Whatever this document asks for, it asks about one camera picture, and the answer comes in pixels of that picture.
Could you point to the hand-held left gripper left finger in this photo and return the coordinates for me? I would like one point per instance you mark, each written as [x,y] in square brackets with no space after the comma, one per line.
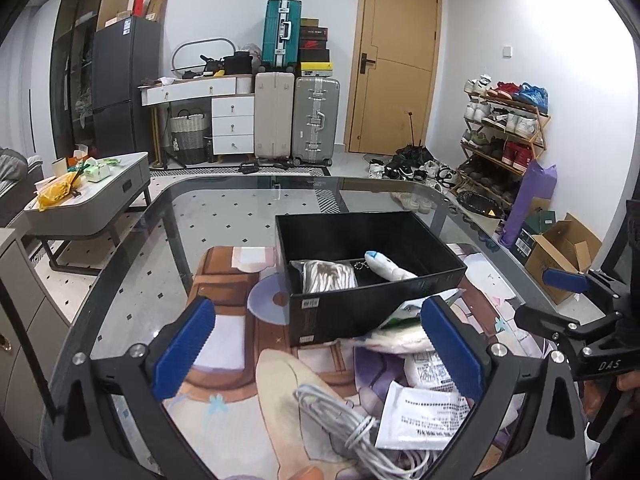
[182,347]

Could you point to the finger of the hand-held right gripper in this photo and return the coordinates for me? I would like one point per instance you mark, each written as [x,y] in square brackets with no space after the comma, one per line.
[555,322]
[565,281]

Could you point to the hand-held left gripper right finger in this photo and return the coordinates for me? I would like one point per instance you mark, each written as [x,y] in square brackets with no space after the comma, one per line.
[452,347]

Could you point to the puffy white printed packet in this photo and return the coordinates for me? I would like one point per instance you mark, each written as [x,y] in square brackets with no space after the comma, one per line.
[430,370]

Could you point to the black cardboard box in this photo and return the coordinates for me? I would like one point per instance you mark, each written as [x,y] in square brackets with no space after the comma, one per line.
[330,310]

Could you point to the open brown cardboard box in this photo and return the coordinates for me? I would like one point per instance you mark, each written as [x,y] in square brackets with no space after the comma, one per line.
[555,255]

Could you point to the cartoon printed table mat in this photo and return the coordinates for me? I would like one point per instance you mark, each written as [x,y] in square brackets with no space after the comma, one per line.
[225,340]

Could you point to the green white packet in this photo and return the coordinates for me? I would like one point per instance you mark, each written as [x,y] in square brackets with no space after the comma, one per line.
[405,317]

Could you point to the dark green box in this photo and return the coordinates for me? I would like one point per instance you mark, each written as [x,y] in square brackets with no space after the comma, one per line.
[537,227]

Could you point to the purple yoga mat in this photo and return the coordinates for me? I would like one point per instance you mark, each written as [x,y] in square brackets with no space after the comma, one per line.
[530,200]

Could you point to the white blue plush toy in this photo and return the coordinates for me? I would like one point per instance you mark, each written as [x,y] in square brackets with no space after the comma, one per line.
[387,266]

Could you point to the striped brown white cloth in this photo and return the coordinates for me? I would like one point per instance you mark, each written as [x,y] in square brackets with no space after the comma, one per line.
[327,276]

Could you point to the wooden shoe rack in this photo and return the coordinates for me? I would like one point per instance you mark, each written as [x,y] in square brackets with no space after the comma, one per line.
[505,150]

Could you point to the grey side cabinet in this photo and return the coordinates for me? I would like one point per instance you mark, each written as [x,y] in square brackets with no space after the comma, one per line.
[25,310]

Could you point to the grey white coffee table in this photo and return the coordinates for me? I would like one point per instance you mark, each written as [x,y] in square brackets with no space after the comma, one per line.
[107,195]

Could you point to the pile of shoes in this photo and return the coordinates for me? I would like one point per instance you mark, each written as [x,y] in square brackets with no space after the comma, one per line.
[415,170]

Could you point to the green white tissue packs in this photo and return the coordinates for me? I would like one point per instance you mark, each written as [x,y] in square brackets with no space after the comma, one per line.
[100,170]

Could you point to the black umbrella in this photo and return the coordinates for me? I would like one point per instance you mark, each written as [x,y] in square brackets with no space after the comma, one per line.
[412,152]

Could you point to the yellow plastic bag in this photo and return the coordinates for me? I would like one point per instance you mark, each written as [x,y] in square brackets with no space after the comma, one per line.
[55,192]

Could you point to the woven laundry basket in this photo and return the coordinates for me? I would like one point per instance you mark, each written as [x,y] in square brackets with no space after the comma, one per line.
[188,135]

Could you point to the white dressing desk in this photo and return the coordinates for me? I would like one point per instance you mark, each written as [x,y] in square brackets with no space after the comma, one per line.
[230,115]

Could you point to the grey sofa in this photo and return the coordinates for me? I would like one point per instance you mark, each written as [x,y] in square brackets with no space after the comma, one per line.
[12,180]

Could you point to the beige suitcase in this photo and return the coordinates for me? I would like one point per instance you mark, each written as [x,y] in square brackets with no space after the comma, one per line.
[274,115]

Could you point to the silver suitcase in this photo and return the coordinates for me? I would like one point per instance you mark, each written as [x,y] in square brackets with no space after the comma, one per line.
[316,120]

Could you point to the black fridge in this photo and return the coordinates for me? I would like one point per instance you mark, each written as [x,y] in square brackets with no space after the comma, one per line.
[125,85]

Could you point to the wooden door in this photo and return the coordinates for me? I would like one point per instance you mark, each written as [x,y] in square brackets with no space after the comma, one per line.
[395,60]

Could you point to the black bag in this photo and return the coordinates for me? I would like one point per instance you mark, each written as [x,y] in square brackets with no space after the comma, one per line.
[237,64]

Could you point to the dark glass cabinet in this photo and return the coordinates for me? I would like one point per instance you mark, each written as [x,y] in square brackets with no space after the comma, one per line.
[70,75]

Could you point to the oval mirror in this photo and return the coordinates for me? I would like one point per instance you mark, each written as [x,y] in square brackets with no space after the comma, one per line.
[200,52]

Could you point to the teal suitcase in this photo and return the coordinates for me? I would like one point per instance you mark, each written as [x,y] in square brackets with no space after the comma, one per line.
[280,35]

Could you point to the stack of shoe boxes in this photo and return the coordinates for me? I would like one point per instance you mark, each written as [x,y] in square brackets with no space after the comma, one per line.
[314,47]

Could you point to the white light switch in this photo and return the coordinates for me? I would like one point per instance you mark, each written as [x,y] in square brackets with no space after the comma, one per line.
[507,51]

